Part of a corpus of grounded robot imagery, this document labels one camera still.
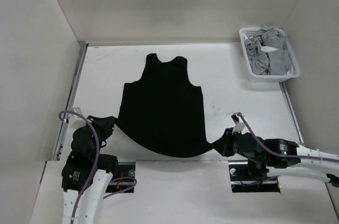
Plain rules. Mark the metal base plate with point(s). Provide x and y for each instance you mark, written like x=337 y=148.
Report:
x=246 y=178
x=124 y=179

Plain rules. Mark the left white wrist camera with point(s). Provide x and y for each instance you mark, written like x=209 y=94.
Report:
x=74 y=121

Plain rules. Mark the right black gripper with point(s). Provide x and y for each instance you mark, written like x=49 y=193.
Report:
x=221 y=145

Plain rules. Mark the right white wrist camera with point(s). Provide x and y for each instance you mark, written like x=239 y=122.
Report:
x=239 y=126

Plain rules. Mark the black tank top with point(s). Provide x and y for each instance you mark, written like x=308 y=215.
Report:
x=163 y=111

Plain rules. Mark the grey tank top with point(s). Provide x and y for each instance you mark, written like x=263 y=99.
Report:
x=266 y=53

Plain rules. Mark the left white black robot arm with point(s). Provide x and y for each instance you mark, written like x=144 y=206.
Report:
x=87 y=173

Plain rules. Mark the white plastic basket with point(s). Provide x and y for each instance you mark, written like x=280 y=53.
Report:
x=268 y=79

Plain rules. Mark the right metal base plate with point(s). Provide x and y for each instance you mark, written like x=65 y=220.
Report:
x=246 y=178

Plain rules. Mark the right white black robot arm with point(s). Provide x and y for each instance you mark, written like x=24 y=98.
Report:
x=271 y=158

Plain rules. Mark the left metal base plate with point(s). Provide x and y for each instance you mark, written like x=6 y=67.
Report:
x=124 y=179

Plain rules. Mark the aluminium frame rail left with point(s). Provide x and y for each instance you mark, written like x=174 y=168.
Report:
x=70 y=101

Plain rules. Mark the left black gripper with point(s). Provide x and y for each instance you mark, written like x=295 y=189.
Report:
x=106 y=123

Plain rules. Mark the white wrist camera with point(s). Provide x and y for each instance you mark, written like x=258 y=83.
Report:
x=74 y=121
x=239 y=126

